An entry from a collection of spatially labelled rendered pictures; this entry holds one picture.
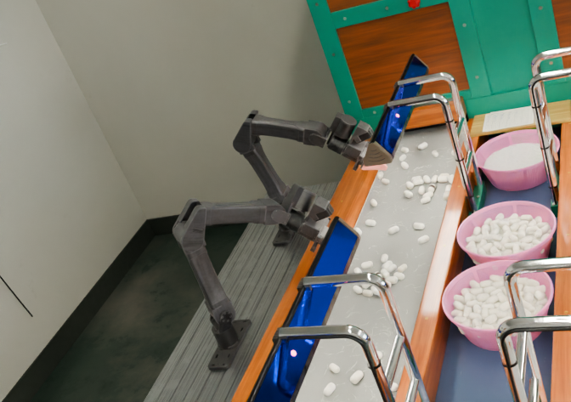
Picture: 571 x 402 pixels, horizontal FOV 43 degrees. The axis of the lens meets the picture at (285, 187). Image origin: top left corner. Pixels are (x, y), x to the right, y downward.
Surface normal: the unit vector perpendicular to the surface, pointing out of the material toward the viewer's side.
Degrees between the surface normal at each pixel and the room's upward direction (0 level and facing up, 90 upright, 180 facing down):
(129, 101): 90
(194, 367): 0
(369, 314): 0
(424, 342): 0
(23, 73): 90
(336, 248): 58
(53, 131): 90
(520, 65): 90
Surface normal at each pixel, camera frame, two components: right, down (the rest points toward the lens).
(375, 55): -0.32, 0.53
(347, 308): -0.33, -0.84
